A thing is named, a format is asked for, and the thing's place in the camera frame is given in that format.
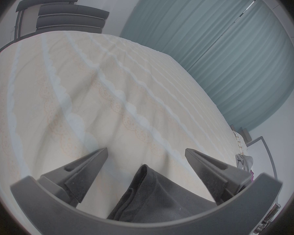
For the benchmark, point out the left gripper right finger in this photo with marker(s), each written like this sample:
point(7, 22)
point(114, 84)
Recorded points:
point(215, 177)

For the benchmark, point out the blue-green curtain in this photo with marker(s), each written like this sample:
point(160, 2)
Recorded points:
point(254, 72)
point(181, 21)

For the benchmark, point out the grey bedside table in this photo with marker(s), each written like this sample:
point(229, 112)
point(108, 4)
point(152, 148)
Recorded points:
point(246, 133)

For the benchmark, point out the grey garment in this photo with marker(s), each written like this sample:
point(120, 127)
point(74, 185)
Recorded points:
point(246, 161)

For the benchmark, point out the purple garment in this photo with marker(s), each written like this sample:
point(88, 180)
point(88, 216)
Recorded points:
point(252, 176)

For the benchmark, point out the white printed pillow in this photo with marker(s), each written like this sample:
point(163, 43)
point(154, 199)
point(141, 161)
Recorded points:
point(241, 143)

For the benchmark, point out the bed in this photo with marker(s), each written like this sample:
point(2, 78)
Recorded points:
point(100, 82)

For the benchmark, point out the black T-shirt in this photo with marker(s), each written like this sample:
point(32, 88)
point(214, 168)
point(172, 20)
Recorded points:
point(156, 199)

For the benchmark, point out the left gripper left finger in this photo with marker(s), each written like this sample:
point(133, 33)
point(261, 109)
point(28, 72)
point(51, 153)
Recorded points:
point(80, 177)

